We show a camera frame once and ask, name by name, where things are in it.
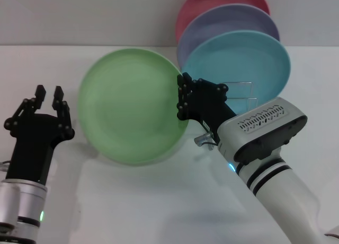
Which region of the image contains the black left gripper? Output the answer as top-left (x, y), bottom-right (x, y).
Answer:
top-left (4, 84), bottom-right (75, 186)

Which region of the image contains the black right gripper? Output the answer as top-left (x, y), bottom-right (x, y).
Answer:
top-left (176, 72), bottom-right (238, 144)

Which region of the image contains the green round plate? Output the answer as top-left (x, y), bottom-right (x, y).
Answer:
top-left (77, 47), bottom-right (190, 167)

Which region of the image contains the blue round plate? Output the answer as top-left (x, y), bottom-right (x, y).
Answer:
top-left (181, 29), bottom-right (292, 115)

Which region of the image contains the purple round plate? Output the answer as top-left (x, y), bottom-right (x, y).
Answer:
top-left (176, 4), bottom-right (281, 67)

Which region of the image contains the red round plate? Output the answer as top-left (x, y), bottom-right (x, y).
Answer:
top-left (174, 0), bottom-right (271, 43)

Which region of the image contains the metal right wrist connector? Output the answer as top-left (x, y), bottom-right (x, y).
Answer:
top-left (193, 131), bottom-right (219, 151)

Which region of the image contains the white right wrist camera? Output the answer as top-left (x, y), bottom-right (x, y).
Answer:
top-left (219, 97), bottom-right (309, 164)

